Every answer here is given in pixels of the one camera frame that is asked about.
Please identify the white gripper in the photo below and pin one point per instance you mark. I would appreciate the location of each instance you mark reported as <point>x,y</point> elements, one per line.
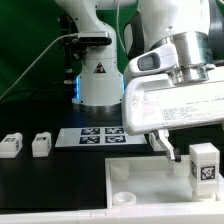
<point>154,103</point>

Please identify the white square tabletop part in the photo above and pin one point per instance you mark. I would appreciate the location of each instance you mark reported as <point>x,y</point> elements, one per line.
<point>154,182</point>

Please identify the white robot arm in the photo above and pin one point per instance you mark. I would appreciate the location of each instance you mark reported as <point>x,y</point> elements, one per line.
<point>195,27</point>

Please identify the white tag sheet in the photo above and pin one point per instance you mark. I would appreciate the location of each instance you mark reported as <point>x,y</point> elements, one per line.
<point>96,136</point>

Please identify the white front edge strip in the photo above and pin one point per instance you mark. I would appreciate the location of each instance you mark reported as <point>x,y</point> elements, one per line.
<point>190,213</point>

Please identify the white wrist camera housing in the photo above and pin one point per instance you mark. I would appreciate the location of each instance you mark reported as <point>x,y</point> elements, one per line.
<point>153,62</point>

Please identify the black camera stand pole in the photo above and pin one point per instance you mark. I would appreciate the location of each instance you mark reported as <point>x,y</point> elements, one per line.
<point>68,26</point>

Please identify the black camera on stand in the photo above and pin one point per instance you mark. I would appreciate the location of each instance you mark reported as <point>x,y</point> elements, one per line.
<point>94,38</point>

